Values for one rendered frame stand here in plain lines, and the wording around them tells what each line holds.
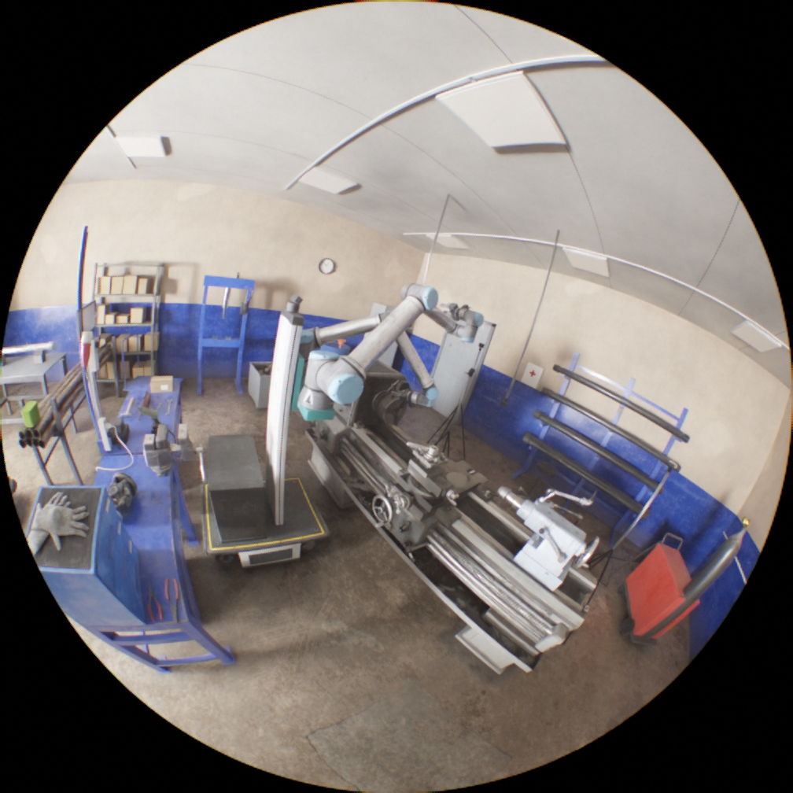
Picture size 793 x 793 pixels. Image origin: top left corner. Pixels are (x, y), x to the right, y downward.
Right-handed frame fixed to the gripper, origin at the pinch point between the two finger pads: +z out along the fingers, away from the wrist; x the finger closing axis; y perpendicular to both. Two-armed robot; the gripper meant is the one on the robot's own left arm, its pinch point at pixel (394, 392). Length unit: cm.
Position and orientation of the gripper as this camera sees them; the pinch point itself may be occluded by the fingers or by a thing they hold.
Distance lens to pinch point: 214.6
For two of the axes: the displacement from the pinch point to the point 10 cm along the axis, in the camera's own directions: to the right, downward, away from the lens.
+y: -0.3, -8.6, -5.1
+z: -8.7, -2.3, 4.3
